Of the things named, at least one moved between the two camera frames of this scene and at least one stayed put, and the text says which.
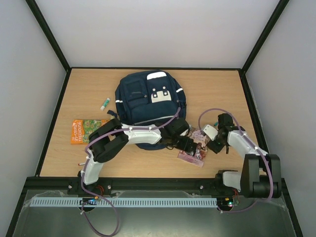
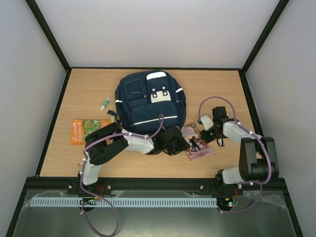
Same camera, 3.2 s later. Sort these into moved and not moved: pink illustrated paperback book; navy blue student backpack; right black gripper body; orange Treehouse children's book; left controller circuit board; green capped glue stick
Moved: right black gripper body; pink illustrated paperback book
Not moved: orange Treehouse children's book; green capped glue stick; left controller circuit board; navy blue student backpack
